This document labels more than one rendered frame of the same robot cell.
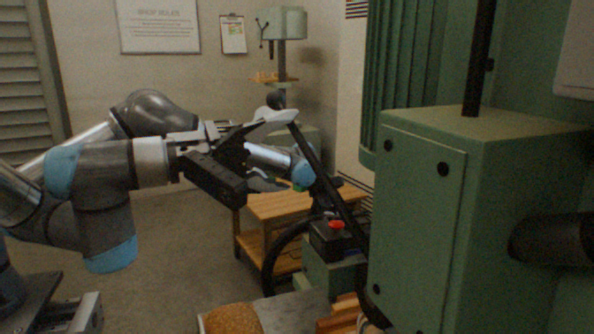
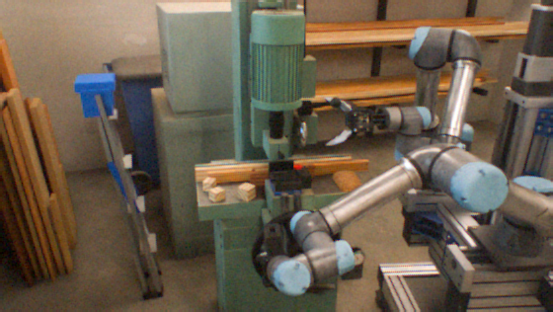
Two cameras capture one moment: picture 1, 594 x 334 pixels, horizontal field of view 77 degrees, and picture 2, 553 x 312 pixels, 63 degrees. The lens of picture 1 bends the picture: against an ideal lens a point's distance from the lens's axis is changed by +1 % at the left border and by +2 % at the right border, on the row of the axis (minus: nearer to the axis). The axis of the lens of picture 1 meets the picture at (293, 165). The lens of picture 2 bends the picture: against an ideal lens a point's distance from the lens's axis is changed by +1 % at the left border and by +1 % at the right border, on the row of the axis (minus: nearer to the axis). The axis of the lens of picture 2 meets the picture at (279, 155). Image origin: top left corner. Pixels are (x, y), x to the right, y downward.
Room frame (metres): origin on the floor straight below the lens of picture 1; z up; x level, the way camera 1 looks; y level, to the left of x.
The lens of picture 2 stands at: (1.97, 0.05, 1.66)
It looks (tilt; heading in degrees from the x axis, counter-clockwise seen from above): 24 degrees down; 188
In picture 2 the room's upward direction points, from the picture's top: 1 degrees clockwise
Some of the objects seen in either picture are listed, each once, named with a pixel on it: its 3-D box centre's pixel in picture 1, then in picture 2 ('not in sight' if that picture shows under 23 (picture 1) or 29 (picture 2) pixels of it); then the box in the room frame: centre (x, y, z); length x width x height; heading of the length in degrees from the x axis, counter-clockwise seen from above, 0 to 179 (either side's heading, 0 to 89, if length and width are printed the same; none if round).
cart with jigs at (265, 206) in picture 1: (292, 219); not in sight; (2.03, 0.01, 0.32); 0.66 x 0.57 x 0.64; 118
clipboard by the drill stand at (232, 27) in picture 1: (233, 33); not in sight; (3.50, 0.53, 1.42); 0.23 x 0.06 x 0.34; 118
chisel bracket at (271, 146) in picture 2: not in sight; (276, 146); (0.46, -0.18, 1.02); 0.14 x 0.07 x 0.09; 20
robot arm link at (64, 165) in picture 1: (95, 170); (411, 118); (0.50, 0.28, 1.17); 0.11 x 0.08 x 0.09; 110
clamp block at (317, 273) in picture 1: (345, 263); (288, 197); (0.66, -0.11, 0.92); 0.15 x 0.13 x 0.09; 110
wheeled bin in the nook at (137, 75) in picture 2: not in sight; (156, 122); (-1.07, -1.33, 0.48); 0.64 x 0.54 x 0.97; 121
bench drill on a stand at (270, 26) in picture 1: (283, 117); not in sight; (2.88, 0.08, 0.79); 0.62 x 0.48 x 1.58; 27
